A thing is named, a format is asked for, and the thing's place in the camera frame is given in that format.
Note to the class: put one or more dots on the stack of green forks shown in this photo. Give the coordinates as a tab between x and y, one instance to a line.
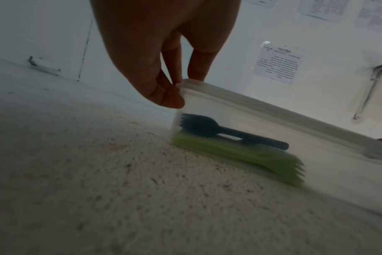
257	159

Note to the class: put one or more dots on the person's left hand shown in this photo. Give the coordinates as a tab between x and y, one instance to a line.
147	37

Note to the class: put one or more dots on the small white wall clip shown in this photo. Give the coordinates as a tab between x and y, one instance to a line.
44	66

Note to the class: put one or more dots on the clear plastic container lid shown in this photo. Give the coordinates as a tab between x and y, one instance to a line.
273	107

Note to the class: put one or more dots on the clear plastic container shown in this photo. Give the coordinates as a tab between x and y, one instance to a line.
335	169

